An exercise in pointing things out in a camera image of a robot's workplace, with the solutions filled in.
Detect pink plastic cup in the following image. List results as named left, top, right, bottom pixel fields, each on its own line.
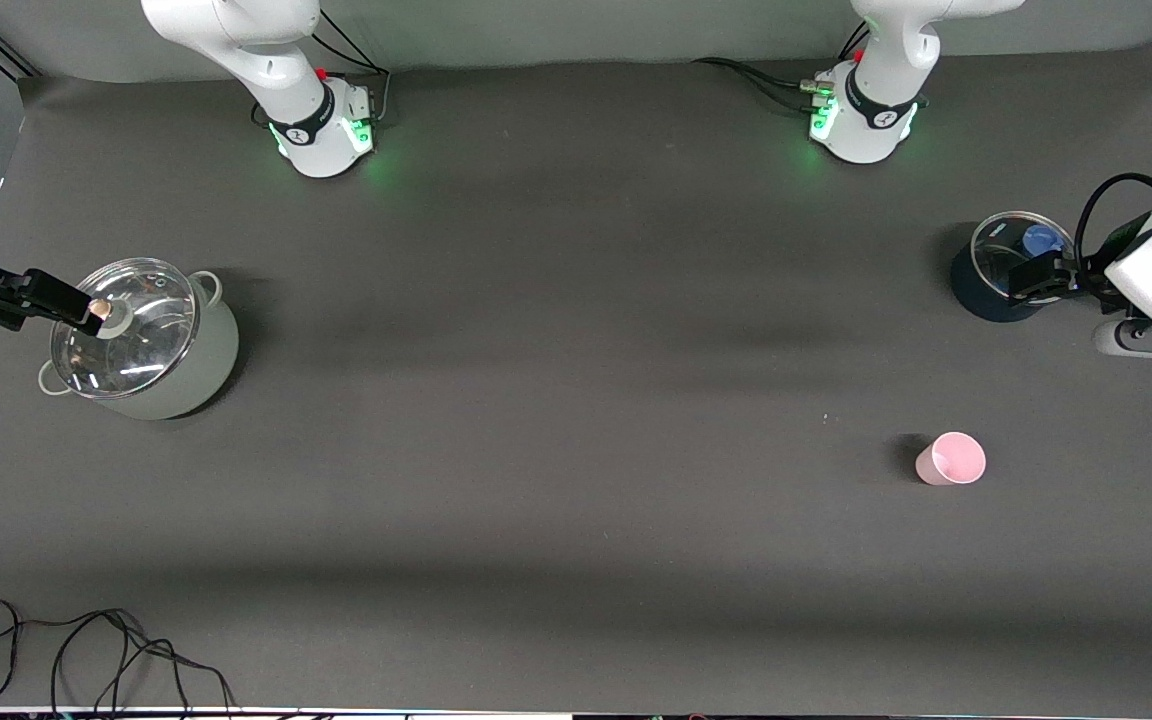
left=915, top=431, right=987, bottom=488

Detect glass lid with blue knob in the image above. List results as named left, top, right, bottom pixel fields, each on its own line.
left=971, top=211, right=1079, bottom=305

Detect dark blue saucepan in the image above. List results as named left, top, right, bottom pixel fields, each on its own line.
left=950, top=210, right=1082, bottom=323

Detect glass stockpot lid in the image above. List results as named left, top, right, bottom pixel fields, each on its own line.
left=50, top=258, right=199, bottom=399

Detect pale green stockpot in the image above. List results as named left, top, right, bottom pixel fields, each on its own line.
left=36, top=258, right=240, bottom=421

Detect dark grey table mat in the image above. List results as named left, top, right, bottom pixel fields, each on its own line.
left=0, top=40, right=1152, bottom=713

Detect black frame rail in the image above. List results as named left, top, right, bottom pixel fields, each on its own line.
left=0, top=25, right=39, bottom=81

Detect thin black loose cable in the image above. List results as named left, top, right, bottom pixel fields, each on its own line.
left=0, top=598, right=237, bottom=716

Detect black left arm base cables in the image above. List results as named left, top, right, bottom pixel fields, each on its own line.
left=693, top=57, right=837, bottom=111

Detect black arm base cables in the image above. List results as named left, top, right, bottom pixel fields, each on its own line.
left=693, top=57, right=837, bottom=111
left=311, top=8, right=392, bottom=126

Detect black right arm base cables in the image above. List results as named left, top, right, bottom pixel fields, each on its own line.
left=311, top=8, right=392, bottom=126

